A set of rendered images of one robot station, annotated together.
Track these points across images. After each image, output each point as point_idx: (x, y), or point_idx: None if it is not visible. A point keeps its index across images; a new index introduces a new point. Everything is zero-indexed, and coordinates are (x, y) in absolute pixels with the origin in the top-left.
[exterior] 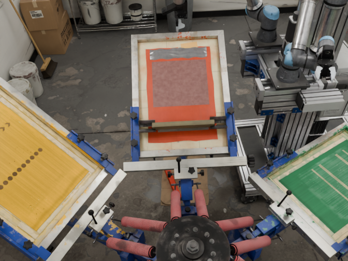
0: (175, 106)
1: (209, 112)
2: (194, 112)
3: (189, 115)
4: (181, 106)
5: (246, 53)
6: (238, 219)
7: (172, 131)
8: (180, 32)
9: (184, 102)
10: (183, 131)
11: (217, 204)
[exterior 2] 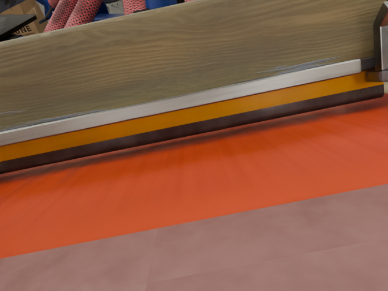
0: (250, 205)
1: None
2: (25, 212)
3: (92, 187)
4: (156, 224)
5: None
6: (70, 18)
7: (242, 126)
8: None
9: (88, 270)
10: (173, 140)
11: None
